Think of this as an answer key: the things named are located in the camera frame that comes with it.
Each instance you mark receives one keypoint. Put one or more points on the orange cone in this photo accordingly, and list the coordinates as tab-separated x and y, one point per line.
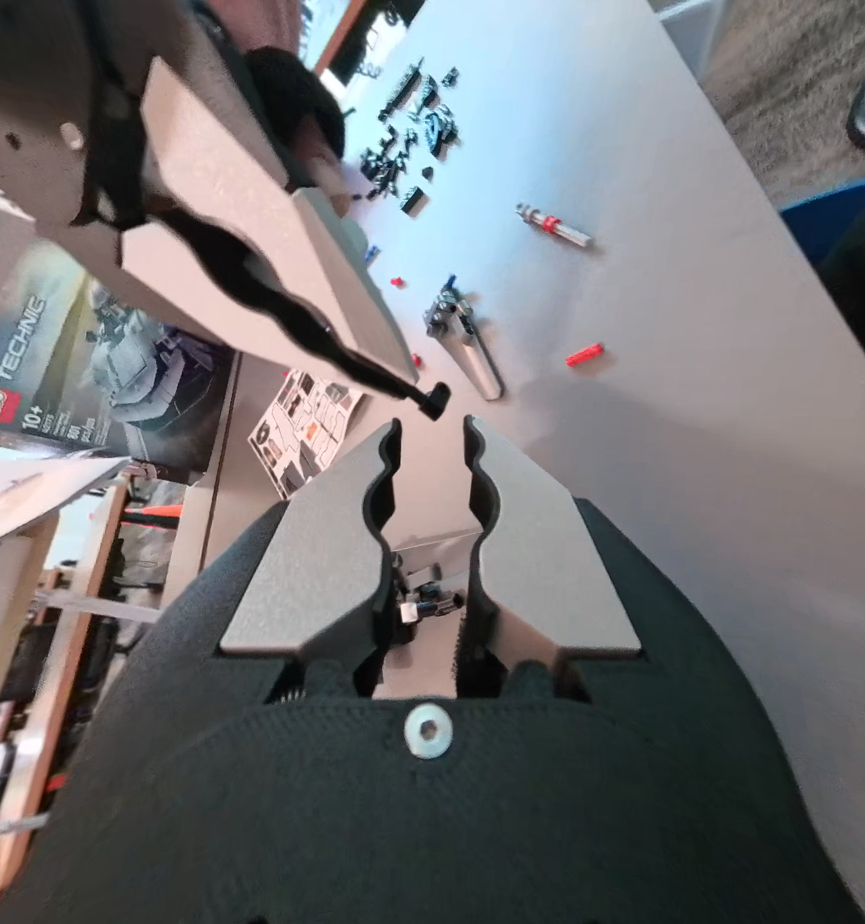
158	516

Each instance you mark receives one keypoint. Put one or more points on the lego sticker sheet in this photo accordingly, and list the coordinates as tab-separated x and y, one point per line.
309	419

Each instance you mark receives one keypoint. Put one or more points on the long red lego axle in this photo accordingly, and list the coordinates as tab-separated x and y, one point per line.
585	355

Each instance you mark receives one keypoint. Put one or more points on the office chair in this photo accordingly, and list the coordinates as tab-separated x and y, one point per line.
822	216

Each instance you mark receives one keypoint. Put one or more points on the dark lego set box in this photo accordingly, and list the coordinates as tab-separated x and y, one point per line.
114	375

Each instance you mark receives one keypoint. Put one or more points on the person's right hand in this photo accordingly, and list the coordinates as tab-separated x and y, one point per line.
259	21

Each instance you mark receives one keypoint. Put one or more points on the grey lego axle, red bush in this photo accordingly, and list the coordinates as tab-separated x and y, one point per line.
559	229

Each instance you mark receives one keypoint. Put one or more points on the black lego angle connector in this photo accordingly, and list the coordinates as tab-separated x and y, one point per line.
436	401

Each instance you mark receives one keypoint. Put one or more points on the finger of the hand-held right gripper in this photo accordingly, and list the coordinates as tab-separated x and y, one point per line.
223	159
187	289

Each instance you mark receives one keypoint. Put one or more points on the open instruction booklet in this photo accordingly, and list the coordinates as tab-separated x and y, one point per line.
35	498

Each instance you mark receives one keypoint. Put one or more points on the grey lego wing assembly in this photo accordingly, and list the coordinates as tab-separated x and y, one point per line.
439	545
475	361

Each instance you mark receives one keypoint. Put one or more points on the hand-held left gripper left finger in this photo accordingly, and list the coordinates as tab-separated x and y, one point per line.
302	570

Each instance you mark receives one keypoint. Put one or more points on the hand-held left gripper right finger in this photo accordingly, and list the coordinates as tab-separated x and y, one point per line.
548	577

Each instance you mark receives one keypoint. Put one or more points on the pile of black lego pieces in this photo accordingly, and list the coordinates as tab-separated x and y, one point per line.
439	130

